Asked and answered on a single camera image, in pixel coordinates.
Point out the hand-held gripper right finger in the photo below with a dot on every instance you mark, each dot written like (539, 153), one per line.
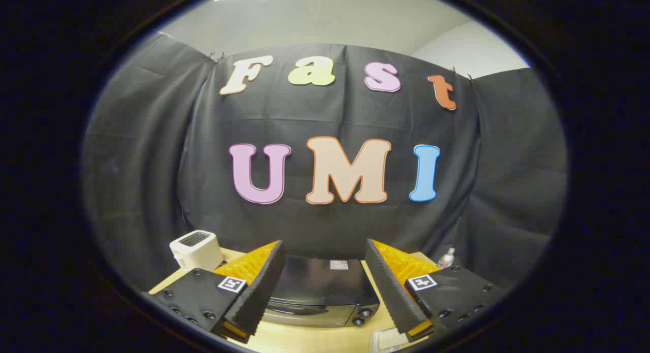
(391, 292)

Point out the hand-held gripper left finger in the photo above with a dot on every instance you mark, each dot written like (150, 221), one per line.
(261, 287)

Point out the glass toaster oven door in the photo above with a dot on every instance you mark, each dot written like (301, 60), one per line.
(310, 313)

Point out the black toaster oven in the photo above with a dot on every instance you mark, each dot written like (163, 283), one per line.
(320, 279)

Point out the white pop-up toaster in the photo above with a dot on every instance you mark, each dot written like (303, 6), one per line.
(195, 249)

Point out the white rectangular tray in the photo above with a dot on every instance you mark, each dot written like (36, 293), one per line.
(388, 339)

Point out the white pink-label bottle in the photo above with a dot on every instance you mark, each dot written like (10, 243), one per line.
(446, 259)

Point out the black backdrop cloth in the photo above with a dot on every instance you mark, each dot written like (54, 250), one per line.
(315, 226)

